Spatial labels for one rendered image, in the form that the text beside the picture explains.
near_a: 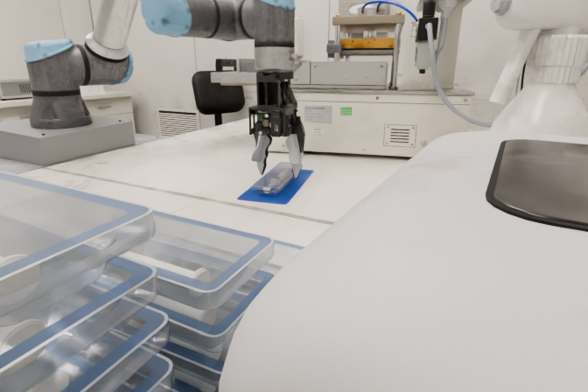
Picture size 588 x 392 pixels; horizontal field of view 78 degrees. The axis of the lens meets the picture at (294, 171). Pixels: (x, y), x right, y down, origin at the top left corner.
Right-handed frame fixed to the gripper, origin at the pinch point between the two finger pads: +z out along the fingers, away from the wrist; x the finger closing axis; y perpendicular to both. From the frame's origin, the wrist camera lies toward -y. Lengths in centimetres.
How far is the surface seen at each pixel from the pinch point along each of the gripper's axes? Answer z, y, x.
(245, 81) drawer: -16.2, -31.4, -20.7
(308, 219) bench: 3.1, 15.9, 10.2
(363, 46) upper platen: -25.7, -33.1, 12.8
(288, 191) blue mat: 2.9, 4.2, 3.2
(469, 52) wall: -27, -183, 62
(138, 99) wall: 13, -229, -219
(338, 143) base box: -0.6, -26.2, 8.1
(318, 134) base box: -2.9, -26.0, 2.5
